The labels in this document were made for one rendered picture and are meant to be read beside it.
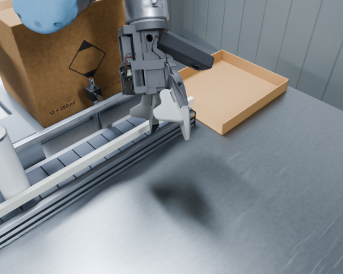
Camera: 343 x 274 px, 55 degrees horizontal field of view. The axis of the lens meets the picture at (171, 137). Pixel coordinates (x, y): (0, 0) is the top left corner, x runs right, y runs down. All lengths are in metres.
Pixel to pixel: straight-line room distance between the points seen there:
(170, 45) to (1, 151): 0.33
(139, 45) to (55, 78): 0.33
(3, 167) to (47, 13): 0.27
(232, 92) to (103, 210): 0.53
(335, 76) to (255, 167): 1.48
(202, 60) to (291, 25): 1.75
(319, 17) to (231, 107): 1.33
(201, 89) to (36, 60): 0.47
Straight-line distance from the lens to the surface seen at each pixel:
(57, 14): 0.50
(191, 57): 0.60
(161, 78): 0.57
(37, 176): 0.74
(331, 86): 2.25
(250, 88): 1.05
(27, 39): 0.79
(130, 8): 0.58
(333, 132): 0.96
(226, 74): 1.10
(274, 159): 0.83
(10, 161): 0.63
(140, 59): 0.57
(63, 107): 0.90
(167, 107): 0.54
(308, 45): 2.28
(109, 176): 0.75
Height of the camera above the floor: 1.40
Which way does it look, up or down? 42 degrees down
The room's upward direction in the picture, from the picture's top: straight up
